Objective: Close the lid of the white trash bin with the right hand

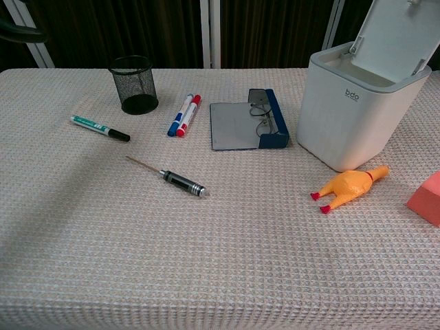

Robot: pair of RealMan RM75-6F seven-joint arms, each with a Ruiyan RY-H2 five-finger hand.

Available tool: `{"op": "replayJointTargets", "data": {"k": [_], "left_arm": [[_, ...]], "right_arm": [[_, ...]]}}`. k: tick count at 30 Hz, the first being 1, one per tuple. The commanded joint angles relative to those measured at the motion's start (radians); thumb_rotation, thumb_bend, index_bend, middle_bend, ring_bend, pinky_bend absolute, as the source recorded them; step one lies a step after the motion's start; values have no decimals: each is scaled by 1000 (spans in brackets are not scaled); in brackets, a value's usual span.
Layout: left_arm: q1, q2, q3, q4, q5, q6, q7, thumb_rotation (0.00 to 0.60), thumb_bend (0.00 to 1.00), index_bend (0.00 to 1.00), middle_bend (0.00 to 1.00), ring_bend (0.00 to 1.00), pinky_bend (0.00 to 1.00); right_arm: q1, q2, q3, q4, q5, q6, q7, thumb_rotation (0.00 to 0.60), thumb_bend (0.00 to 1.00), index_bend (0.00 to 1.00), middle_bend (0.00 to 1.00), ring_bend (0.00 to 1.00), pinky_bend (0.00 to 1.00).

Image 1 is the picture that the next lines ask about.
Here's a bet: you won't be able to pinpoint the blue open glasses case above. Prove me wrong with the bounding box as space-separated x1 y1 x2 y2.
209 88 290 152

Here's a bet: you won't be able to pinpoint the white trash bin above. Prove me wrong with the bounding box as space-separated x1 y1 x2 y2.
296 0 440 173

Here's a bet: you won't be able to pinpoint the red white marker pen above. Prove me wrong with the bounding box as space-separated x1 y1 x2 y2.
175 94 202 138

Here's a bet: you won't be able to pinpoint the blue white marker pen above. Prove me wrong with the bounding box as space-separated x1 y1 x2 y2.
167 93 195 138

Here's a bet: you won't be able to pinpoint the white waffle tablecloth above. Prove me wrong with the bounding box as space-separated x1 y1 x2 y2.
0 67 440 330

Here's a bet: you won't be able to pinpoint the black mesh pen holder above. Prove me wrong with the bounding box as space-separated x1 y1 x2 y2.
108 55 160 116

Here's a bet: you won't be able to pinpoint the green white marker pen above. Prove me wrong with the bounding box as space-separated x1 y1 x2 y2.
70 115 131 143

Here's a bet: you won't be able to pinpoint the yellow rubber chicken toy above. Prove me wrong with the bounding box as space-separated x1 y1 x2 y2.
310 165 391 215

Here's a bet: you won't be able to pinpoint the dark curtain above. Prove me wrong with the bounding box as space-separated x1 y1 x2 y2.
0 0 374 73

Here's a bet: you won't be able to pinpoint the orange foam block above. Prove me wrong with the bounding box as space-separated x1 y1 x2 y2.
406 170 440 228

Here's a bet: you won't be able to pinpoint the dark green chair backrest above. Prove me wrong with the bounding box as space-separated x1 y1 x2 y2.
0 18 48 45

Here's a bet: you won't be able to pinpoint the precision screwdriver with metal handle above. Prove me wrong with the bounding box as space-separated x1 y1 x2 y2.
125 155 207 198

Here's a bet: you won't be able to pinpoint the thin metal frame eyeglasses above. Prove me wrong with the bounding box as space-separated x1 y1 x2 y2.
249 101 280 137

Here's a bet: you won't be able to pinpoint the white metal frame post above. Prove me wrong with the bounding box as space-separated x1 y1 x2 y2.
2 0 56 69
322 0 346 51
199 0 221 69

